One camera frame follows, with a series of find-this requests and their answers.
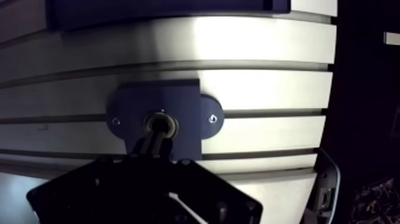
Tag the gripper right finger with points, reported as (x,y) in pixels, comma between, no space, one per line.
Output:
(212,194)

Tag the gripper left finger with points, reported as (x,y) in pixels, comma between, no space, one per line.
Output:
(93,187)

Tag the steel bearing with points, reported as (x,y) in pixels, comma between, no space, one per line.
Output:
(168,120)

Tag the dark blue-grey housing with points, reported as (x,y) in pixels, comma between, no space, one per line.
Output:
(175,100)

